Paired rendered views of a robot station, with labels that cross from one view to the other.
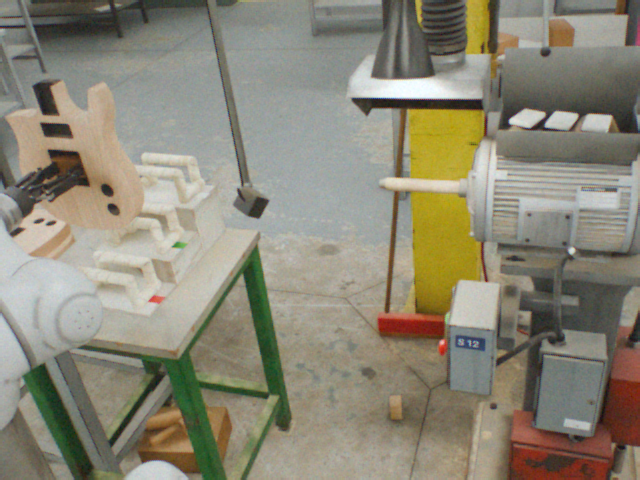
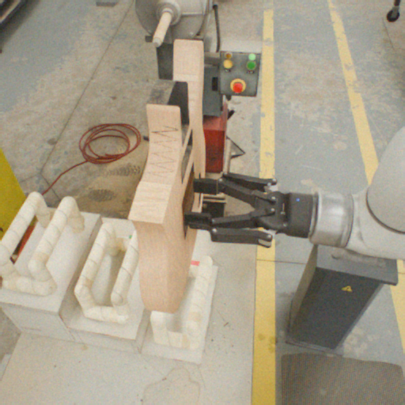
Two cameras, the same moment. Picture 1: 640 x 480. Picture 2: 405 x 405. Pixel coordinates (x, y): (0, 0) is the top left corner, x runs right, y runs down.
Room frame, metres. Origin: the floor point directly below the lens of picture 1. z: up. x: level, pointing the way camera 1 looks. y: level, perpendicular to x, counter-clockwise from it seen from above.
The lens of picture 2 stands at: (1.59, 1.05, 1.89)
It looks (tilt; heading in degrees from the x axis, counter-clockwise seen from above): 49 degrees down; 255
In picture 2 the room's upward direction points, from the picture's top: straight up
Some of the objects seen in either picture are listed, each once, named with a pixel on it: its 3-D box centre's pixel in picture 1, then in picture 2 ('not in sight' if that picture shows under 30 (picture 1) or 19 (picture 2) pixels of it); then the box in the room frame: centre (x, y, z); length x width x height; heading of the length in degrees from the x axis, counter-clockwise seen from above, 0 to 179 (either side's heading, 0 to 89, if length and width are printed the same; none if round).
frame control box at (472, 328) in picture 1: (505, 342); (233, 66); (1.06, -0.39, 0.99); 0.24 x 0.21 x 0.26; 68
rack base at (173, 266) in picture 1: (150, 253); (122, 290); (1.66, 0.52, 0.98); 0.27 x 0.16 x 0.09; 66
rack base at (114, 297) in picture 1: (124, 293); (182, 307); (1.52, 0.59, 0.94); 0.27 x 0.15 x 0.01; 66
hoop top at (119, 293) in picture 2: (130, 221); (130, 263); (1.62, 0.54, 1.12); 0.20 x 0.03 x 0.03; 65
